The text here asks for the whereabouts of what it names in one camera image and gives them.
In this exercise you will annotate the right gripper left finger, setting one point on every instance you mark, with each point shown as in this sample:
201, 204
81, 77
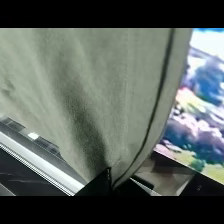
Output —
100, 186

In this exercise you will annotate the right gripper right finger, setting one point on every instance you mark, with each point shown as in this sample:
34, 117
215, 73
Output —
126, 190

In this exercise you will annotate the grey-green garment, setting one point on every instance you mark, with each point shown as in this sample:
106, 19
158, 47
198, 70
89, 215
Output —
86, 83

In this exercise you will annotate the silver frame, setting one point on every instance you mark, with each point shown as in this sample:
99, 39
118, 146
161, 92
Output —
40, 166

